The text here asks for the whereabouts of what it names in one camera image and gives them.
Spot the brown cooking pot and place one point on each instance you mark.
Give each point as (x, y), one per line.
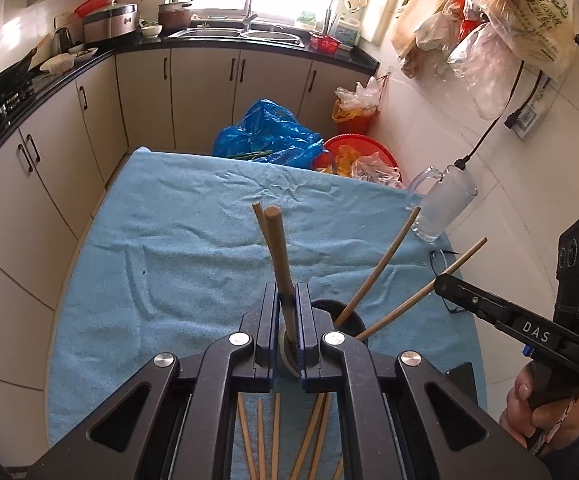
(174, 17)

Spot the beige lower cabinets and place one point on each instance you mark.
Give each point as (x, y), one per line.
(144, 100)

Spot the small dish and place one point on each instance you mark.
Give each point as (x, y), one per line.
(83, 53)

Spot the clear crumpled plastic bag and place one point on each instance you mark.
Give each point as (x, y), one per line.
(377, 167)

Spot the steel double sink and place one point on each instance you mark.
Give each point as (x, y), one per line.
(234, 34)

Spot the blue towel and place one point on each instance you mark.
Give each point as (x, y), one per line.
(169, 260)

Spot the orange plastic bag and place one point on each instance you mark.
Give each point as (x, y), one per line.
(344, 157)

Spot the white detergent jug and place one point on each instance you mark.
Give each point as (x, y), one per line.
(349, 32)

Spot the blue plastic bag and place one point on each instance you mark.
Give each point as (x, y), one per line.
(269, 130)

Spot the large hanging printed bag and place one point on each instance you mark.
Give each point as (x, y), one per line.
(529, 15)

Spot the brown hanging bag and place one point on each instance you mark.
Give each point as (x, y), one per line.
(414, 25)

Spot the black frying pan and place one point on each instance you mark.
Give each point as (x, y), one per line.
(4, 80)

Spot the long wooden chopstick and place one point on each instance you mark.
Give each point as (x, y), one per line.
(384, 260)
(279, 260)
(404, 307)
(262, 230)

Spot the green packet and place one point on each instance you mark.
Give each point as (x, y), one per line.
(307, 19)

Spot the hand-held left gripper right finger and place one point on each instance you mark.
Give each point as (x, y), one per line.
(305, 332)

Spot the clear hanging plastic bag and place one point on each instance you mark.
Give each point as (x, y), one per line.
(484, 70)

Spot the black countertop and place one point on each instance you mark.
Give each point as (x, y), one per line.
(119, 47)

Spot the small red basket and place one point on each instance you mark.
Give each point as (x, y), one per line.
(325, 42)

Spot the glass beer mug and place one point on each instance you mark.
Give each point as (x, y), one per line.
(444, 205)

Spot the person's right hand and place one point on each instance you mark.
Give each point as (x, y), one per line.
(517, 410)

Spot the white bowl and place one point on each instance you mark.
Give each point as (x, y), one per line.
(58, 63)

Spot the grey chopstick holder cup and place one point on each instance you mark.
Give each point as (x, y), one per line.
(287, 367)

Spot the red hanging bag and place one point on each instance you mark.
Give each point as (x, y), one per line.
(464, 7)

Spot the silver rice cooker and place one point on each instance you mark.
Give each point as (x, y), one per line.
(111, 22)

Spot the red plastic basket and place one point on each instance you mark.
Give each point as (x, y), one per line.
(364, 142)

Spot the orange trash bin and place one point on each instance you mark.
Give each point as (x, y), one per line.
(357, 122)

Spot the bunch of wooden chopsticks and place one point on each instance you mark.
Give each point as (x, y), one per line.
(261, 435)

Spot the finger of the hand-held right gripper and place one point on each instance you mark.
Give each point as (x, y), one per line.
(469, 301)

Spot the steel faucet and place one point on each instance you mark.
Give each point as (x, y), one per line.
(249, 15)

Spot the steel kettle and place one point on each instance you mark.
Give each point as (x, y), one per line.
(64, 40)

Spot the white plastic bag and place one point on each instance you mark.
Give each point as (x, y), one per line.
(364, 92)

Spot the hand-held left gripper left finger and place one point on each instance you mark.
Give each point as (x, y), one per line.
(269, 332)

